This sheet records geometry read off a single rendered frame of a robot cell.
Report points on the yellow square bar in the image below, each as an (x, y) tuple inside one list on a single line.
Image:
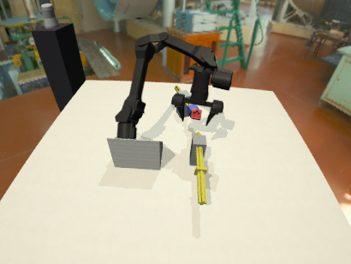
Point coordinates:
[(196, 158)]

